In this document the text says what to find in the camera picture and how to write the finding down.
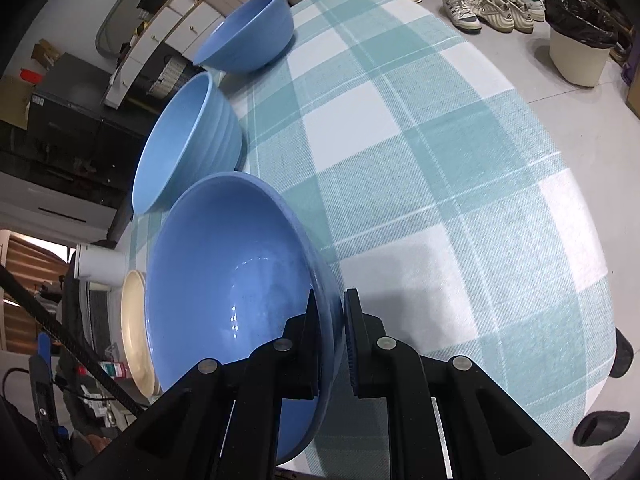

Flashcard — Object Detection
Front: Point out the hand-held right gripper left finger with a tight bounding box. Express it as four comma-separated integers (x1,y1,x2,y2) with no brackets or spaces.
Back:
107,287,321,480

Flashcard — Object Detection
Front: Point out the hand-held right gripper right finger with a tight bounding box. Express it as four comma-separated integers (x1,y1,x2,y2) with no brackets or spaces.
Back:
342,287,591,480

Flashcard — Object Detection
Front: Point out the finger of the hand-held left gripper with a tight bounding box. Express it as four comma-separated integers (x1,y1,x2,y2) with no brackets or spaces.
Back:
27,331,60,441

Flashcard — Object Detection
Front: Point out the cream round plate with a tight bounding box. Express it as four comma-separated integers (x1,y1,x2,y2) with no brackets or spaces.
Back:
120,269,160,391
131,310,164,397

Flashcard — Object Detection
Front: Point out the ribbed blue bowl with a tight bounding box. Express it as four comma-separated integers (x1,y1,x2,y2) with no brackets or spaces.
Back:
131,71,246,215

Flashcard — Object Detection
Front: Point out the red label bottle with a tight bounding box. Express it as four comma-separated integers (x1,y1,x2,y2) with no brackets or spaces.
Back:
97,360,132,381

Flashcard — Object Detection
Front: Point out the brown wooden panel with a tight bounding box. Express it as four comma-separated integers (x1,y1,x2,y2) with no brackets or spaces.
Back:
0,230,68,351

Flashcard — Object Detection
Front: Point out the teal white checkered tablecloth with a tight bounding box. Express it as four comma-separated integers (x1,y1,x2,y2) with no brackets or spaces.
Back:
120,0,618,480

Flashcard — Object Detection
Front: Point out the black cabinet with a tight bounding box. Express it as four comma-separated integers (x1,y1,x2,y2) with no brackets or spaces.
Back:
0,52,156,201

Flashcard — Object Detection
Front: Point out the black slipper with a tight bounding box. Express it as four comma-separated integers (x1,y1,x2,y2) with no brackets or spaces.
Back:
572,410,632,448
607,327,633,380

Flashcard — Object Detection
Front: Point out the small cardboard box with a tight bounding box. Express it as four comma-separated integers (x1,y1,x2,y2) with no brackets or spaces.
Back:
31,39,63,68

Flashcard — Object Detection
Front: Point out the wicker basket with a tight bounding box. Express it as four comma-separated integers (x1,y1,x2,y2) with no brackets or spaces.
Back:
149,57,193,98

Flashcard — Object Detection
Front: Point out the oval grey mirror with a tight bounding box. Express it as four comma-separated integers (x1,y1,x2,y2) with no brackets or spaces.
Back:
95,0,143,58

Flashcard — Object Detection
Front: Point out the white desk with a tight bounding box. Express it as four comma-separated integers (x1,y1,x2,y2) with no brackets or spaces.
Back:
102,0,226,108

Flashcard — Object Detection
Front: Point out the cream trash bin black bag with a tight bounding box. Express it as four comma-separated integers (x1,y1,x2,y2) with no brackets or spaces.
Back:
544,0,620,87

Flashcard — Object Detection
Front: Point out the purple box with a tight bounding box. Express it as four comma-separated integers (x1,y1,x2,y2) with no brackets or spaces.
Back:
620,47,640,86

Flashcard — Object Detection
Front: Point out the black cable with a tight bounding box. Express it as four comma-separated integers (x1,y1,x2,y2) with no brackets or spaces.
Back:
0,264,148,417

